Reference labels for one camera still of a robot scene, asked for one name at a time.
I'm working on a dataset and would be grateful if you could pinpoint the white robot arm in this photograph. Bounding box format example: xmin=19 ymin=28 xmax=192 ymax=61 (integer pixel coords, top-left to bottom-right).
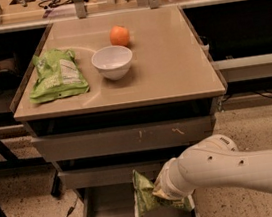
xmin=153 ymin=134 xmax=272 ymax=200

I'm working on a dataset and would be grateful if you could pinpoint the green jalapeno kettle chip bag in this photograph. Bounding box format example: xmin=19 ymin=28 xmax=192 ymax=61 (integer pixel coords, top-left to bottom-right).
xmin=132 ymin=170 xmax=195 ymax=217

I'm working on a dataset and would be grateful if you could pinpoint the grey drawer cabinet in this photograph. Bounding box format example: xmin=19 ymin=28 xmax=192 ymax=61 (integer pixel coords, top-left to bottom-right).
xmin=0 ymin=0 xmax=246 ymax=217

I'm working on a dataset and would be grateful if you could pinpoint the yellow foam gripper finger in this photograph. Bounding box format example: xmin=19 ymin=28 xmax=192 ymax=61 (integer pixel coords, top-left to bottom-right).
xmin=152 ymin=185 xmax=170 ymax=200

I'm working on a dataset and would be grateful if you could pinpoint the orange fruit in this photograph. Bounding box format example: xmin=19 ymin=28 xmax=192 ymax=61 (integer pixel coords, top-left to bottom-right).
xmin=109 ymin=26 xmax=130 ymax=46

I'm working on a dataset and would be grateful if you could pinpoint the middle grey drawer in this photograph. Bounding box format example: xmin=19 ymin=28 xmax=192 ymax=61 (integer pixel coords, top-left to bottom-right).
xmin=58 ymin=160 xmax=166 ymax=190

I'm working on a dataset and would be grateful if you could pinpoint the white bowl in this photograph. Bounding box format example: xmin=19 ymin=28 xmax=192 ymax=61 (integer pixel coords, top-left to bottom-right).
xmin=91 ymin=45 xmax=133 ymax=81

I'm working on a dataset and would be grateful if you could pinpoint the black table frame left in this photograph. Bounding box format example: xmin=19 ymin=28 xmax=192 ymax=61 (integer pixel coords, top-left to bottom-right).
xmin=0 ymin=118 xmax=47 ymax=170

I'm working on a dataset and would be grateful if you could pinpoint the top grey drawer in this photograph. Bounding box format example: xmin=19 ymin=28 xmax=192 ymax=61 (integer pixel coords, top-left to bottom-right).
xmin=31 ymin=115 xmax=215 ymax=162

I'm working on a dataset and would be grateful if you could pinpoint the light green chip bag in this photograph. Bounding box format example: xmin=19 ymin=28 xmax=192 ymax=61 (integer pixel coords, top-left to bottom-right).
xmin=29 ymin=48 xmax=90 ymax=104

